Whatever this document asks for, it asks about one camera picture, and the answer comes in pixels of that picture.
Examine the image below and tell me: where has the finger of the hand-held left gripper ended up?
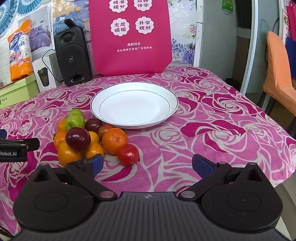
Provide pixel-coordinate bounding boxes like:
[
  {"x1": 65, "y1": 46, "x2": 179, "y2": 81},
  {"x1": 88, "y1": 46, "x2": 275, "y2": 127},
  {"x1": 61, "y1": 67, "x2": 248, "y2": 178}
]
[{"x1": 0, "y1": 138, "x2": 40, "y2": 150}]

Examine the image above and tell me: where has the orange packet of paper cups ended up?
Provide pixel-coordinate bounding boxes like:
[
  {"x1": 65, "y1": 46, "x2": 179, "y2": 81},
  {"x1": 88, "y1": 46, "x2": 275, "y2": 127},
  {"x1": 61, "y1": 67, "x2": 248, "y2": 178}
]
[{"x1": 8, "y1": 19, "x2": 33, "y2": 82}]

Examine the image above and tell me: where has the black speaker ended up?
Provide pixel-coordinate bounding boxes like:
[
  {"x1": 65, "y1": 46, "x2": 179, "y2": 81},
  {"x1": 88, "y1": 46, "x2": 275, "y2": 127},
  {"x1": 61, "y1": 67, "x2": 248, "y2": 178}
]
[{"x1": 54, "y1": 26, "x2": 93, "y2": 87}]

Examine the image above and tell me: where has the blue bag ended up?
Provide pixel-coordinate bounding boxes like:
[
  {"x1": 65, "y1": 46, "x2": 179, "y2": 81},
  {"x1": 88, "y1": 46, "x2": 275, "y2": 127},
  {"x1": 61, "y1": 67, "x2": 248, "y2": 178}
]
[{"x1": 285, "y1": 37, "x2": 296, "y2": 78}]

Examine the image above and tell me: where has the large orange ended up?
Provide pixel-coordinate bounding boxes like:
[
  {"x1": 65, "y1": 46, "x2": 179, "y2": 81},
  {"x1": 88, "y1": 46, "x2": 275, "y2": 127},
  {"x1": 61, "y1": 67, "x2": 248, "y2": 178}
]
[{"x1": 57, "y1": 142, "x2": 83, "y2": 167}]

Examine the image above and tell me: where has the dark red plum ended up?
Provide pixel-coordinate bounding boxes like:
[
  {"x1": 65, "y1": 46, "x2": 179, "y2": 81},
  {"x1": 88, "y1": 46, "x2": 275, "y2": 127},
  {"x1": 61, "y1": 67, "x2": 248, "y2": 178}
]
[
  {"x1": 65, "y1": 127, "x2": 91, "y2": 152},
  {"x1": 85, "y1": 118, "x2": 103, "y2": 133}
]

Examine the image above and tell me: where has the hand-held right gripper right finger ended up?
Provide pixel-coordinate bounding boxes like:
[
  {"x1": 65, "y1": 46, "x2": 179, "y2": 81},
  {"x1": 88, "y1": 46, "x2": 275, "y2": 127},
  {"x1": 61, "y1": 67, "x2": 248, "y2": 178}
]
[{"x1": 178, "y1": 154, "x2": 267, "y2": 200}]

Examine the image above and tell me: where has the reddish brown plum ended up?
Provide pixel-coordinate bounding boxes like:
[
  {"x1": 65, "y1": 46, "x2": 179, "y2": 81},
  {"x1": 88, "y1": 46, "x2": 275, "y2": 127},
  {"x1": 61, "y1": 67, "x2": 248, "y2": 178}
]
[{"x1": 98, "y1": 124, "x2": 114, "y2": 138}]

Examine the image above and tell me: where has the blue bedding wall poster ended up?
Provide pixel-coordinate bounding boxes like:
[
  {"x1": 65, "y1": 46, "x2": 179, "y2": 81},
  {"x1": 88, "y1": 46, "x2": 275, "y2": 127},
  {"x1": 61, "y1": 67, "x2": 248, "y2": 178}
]
[{"x1": 52, "y1": 0, "x2": 91, "y2": 44}]

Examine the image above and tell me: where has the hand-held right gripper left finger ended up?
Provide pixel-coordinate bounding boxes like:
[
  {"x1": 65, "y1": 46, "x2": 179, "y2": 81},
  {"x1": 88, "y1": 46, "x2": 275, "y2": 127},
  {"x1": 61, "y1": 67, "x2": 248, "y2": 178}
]
[{"x1": 29, "y1": 153, "x2": 117, "y2": 202}]

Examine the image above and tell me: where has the pink printed bag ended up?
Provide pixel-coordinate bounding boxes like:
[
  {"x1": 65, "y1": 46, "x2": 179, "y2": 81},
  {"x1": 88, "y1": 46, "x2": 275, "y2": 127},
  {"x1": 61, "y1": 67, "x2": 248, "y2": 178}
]
[{"x1": 89, "y1": 0, "x2": 172, "y2": 76}]

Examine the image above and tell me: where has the small red apple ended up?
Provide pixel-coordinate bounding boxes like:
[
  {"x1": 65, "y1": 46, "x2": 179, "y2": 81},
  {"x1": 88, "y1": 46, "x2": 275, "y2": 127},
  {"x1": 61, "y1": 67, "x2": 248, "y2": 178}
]
[{"x1": 116, "y1": 144, "x2": 140, "y2": 166}]

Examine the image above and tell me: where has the white door frame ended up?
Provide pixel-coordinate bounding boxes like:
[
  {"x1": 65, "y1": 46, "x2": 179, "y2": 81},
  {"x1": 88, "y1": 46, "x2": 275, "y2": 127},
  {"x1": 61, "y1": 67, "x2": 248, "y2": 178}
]
[{"x1": 240, "y1": 0, "x2": 259, "y2": 94}]

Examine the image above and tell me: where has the pink rose tablecloth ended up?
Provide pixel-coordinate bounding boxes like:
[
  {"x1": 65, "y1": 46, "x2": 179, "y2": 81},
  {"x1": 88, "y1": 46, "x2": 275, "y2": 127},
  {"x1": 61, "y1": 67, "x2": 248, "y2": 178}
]
[{"x1": 0, "y1": 66, "x2": 296, "y2": 233}]

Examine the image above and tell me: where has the red bag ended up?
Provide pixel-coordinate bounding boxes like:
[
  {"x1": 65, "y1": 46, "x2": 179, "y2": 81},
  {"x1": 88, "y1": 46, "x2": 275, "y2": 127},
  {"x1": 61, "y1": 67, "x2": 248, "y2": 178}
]
[{"x1": 285, "y1": 2, "x2": 296, "y2": 41}]

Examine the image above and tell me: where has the white box with cup print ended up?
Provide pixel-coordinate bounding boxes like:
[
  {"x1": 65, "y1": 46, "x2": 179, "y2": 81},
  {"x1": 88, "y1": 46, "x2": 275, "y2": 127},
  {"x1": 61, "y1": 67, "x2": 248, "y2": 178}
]
[{"x1": 32, "y1": 54, "x2": 62, "y2": 93}]

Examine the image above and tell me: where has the dark orange tangerine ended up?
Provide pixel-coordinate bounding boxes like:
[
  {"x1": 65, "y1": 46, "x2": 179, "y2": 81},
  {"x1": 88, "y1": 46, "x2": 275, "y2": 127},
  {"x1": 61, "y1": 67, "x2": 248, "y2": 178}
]
[{"x1": 102, "y1": 128, "x2": 128, "y2": 155}]

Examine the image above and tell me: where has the blue paper fan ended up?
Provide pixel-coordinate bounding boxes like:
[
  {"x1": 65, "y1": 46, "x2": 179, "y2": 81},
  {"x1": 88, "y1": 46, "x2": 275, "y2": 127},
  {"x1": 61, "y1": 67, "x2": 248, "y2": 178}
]
[
  {"x1": 16, "y1": 0, "x2": 53, "y2": 15},
  {"x1": 0, "y1": 0, "x2": 20, "y2": 36}
]

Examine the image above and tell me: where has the white round plate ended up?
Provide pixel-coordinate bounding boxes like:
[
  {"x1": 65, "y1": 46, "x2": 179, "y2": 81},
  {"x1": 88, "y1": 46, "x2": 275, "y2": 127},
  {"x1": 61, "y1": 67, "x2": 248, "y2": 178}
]
[{"x1": 90, "y1": 82, "x2": 179, "y2": 129}]

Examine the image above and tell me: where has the green plum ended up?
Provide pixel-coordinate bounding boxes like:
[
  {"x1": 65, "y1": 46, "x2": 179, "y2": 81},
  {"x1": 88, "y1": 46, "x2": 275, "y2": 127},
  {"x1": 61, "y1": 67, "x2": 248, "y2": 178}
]
[
  {"x1": 69, "y1": 108, "x2": 85, "y2": 119},
  {"x1": 65, "y1": 115, "x2": 85, "y2": 131}
]

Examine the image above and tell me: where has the orange covered chair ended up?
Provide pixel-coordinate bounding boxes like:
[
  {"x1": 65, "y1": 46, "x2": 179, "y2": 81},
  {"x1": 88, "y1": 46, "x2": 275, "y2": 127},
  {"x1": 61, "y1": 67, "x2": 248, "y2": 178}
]
[{"x1": 263, "y1": 31, "x2": 296, "y2": 114}]

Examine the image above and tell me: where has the purple bedding wall poster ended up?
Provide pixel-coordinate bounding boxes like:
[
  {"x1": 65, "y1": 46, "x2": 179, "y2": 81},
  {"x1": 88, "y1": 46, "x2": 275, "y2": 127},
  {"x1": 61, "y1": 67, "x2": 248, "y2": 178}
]
[{"x1": 30, "y1": 5, "x2": 55, "y2": 61}]

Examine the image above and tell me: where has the black cable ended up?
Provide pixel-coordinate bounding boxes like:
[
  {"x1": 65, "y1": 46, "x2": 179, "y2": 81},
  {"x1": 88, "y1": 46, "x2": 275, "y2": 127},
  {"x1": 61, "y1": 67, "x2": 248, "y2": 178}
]
[{"x1": 42, "y1": 49, "x2": 64, "y2": 83}]

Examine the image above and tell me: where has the green packet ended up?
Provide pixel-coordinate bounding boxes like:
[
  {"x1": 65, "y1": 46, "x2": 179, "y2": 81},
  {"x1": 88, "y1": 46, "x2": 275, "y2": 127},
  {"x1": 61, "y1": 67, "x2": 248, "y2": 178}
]
[{"x1": 222, "y1": 0, "x2": 233, "y2": 15}]

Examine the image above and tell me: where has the light green box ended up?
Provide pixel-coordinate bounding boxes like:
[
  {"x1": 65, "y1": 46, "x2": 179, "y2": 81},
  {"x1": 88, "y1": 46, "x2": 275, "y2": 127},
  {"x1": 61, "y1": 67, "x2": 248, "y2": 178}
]
[{"x1": 0, "y1": 74, "x2": 40, "y2": 109}]

